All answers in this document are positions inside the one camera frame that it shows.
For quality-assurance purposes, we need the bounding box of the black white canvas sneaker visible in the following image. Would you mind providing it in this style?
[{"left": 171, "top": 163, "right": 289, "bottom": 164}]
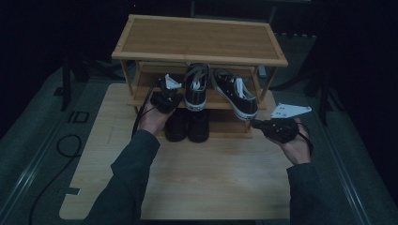
[
  {"left": 183, "top": 63, "right": 210, "bottom": 112},
  {"left": 212, "top": 68, "right": 259, "bottom": 121}
]

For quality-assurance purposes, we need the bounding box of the person's right hand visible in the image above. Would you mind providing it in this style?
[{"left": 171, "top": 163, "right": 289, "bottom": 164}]
[{"left": 280, "top": 117, "right": 314, "bottom": 166}]

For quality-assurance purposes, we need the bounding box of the person's left hand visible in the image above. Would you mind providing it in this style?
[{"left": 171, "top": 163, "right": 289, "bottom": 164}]
[{"left": 137, "top": 102, "right": 172, "bottom": 136}]

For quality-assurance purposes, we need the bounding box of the black floor cable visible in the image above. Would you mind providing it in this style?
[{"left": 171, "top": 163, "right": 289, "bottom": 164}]
[{"left": 28, "top": 134, "right": 83, "bottom": 225}]

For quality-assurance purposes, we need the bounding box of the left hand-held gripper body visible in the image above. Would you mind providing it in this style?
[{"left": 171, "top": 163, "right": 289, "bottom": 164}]
[{"left": 150, "top": 73, "right": 185, "bottom": 114}]

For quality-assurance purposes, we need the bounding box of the dark metal stand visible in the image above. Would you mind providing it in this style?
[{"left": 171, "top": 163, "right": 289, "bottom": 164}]
[{"left": 60, "top": 54, "right": 73, "bottom": 112}]

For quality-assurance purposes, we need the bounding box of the hand-held gripper black cable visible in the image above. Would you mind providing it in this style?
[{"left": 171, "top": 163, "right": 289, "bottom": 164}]
[
  {"left": 130, "top": 80, "right": 165, "bottom": 139},
  {"left": 295, "top": 121, "right": 314, "bottom": 156}
]

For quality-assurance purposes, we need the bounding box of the left hand-held gripper black cable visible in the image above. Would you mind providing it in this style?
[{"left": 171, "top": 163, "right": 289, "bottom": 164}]
[{"left": 130, "top": 80, "right": 165, "bottom": 139}]

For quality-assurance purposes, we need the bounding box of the black leather shoe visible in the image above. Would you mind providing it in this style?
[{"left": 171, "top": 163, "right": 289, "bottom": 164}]
[
  {"left": 163, "top": 109, "right": 190, "bottom": 143},
  {"left": 187, "top": 109, "right": 210, "bottom": 143}
]

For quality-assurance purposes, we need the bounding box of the wooden shoe rack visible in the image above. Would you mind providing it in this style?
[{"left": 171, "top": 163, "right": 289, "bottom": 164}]
[{"left": 111, "top": 13, "right": 289, "bottom": 140}]

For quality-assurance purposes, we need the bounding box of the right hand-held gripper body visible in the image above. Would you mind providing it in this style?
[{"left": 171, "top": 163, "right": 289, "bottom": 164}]
[{"left": 265, "top": 102, "right": 313, "bottom": 144}]

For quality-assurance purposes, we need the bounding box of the right hand-held gripper black cable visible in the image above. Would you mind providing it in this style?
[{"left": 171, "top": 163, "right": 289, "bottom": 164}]
[{"left": 295, "top": 121, "right": 314, "bottom": 156}]

